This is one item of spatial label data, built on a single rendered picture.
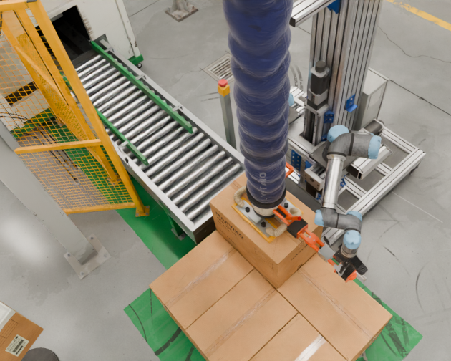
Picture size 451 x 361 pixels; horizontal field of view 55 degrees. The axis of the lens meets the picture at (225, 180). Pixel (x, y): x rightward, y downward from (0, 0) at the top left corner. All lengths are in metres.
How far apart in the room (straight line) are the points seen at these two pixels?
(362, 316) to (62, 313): 2.26
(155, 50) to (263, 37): 3.90
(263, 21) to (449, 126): 3.29
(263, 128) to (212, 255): 1.36
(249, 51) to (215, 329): 1.81
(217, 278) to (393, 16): 3.87
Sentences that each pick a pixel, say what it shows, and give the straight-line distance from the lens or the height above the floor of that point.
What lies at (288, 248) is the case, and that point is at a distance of 2.55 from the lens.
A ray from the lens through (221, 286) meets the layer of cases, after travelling 2.91.
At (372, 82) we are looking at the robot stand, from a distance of 2.98.
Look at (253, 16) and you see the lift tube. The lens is 1.49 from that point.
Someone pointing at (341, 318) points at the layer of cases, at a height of 0.54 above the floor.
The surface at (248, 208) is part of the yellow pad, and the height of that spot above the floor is 0.99.
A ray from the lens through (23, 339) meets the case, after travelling 2.99.
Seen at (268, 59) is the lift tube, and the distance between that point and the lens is 1.60.
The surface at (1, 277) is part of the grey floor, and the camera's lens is 4.17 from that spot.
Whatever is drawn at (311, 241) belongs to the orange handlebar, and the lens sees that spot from 2.42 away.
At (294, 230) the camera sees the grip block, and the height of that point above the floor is 1.09.
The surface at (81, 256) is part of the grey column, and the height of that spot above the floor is 0.13.
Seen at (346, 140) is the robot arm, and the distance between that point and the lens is 2.20.
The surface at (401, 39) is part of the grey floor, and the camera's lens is 5.37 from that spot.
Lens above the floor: 3.26
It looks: 56 degrees down
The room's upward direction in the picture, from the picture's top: 10 degrees counter-clockwise
